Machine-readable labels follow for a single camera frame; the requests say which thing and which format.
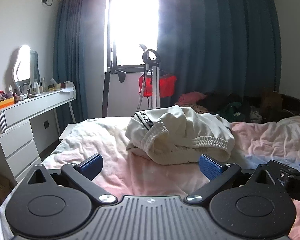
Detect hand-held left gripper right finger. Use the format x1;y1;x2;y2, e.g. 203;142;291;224
186;154;284;204

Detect pink cloth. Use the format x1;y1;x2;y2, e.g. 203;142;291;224
177;92;207;106

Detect pink white blanket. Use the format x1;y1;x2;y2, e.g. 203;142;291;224
0;116;300;240

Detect cream white pants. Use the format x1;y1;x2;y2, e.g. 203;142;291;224
126;105;235;165

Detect garment steamer stand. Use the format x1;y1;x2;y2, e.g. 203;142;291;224
139;44;163;111

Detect green garment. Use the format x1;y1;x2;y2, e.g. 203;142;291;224
219;102;243;121

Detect white side table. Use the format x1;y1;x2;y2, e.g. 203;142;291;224
58;123;78;141

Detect row of cosmetic bottles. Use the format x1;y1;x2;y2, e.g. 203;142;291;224
27;77;47;95

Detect white cable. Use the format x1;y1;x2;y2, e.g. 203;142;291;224
281;103;300;117

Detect orange box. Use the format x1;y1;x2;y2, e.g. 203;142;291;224
0;97;15;113

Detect window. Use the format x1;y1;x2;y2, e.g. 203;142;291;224
107;0;158;73

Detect wavy white mirror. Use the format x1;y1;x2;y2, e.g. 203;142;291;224
11;44;42;87

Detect white vanity desk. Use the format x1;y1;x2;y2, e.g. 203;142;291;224
0;86;77;188

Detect black leaning board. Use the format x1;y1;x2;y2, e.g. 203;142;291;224
102;70;127;118

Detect pile of dark clothes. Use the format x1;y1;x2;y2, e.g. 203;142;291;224
197;92;263;123

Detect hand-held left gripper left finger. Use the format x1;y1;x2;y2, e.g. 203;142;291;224
27;153;118;205

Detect red bag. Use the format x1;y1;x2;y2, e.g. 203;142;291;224
139;74;177;97

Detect black armchair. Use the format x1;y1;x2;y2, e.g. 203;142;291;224
277;93;300;117

